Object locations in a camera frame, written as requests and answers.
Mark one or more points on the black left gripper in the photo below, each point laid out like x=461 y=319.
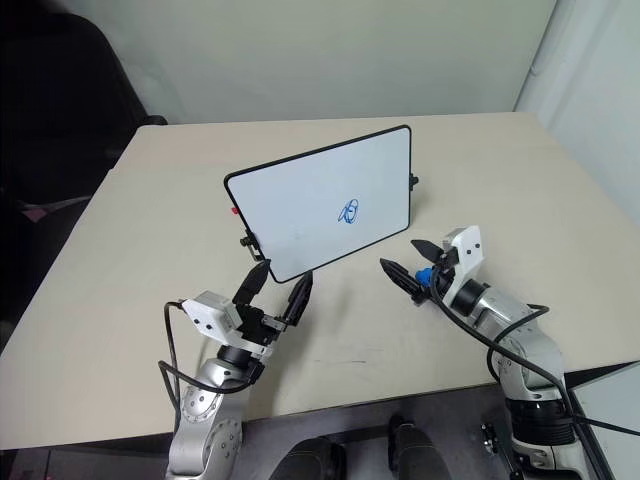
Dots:
x=256 y=324

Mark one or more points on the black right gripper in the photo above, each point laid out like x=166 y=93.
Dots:
x=446 y=260

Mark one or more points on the blue plastic block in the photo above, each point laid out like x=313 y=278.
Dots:
x=423 y=275

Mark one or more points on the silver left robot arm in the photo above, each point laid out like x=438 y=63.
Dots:
x=210 y=415

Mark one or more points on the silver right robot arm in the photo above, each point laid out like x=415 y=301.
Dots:
x=530 y=360

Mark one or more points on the black whiteboard stand knob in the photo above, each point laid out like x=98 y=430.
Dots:
x=248 y=242
x=413 y=182

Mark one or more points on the dark rounded shape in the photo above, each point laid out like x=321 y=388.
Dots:
x=310 y=457
x=415 y=450

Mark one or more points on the small black clamp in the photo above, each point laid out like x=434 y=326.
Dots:
x=489 y=435

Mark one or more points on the black-framed white board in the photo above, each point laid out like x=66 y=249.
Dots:
x=607 y=400

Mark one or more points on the pink fabric piece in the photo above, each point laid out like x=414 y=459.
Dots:
x=36 y=214

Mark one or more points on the black chair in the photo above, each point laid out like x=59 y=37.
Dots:
x=60 y=150

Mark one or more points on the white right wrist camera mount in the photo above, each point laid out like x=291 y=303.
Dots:
x=467 y=255

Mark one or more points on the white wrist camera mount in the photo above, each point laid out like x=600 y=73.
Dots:
x=467 y=255
x=210 y=315

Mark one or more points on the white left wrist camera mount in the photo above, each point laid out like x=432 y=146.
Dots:
x=210 y=315

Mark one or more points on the white whiteboard with black frame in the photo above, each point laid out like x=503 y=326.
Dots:
x=310 y=200

